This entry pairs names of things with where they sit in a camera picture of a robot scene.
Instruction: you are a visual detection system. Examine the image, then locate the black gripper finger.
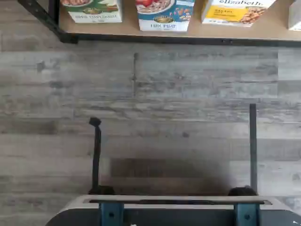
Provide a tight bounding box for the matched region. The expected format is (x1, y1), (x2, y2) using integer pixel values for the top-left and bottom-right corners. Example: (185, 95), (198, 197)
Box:
(88, 117), (116, 196)
(227, 103), (259, 196)

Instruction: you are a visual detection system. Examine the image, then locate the blue white oatmeal box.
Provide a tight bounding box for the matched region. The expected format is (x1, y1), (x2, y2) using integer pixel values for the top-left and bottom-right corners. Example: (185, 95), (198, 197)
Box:
(135, 0), (195, 32)

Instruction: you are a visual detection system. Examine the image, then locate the wooden shelf board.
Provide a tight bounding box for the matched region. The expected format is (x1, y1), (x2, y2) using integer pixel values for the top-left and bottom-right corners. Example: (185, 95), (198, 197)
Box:
(58, 0), (301, 42)

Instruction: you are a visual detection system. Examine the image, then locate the black metal shelf rack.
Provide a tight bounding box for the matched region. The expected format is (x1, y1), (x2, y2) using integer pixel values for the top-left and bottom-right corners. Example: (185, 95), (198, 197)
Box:
(17, 0), (301, 48)

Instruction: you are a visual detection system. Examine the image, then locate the yellow purely elizabeth box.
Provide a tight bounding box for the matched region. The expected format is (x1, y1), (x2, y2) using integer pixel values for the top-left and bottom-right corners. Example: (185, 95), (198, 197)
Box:
(201, 0), (276, 28)

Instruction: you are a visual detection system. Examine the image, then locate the white carton box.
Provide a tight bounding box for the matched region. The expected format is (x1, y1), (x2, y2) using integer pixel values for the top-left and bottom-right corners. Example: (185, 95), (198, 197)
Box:
(287, 0), (301, 32)

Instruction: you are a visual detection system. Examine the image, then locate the green apple cinnamon oatmeal box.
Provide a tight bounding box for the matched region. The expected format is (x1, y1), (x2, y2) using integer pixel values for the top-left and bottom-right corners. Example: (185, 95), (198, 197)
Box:
(60, 0), (123, 24)

